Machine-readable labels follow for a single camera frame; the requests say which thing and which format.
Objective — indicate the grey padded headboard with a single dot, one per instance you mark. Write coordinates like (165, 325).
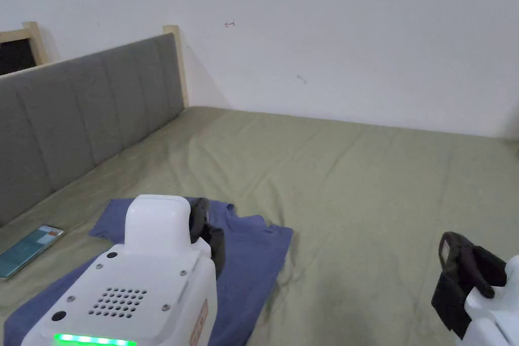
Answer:
(81, 119)

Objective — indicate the dark blue shirt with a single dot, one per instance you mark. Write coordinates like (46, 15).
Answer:
(251, 265)

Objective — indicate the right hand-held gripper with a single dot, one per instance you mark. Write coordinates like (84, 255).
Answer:
(492, 313)

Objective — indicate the smartphone with lit screen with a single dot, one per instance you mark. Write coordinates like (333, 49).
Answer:
(28, 250)

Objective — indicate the bed with pale green sheet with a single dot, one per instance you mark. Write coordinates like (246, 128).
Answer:
(344, 200)

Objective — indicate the light wooden headboard frame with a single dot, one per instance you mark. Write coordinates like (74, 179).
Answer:
(173, 62)

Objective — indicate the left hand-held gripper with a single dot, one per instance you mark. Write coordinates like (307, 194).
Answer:
(138, 281)

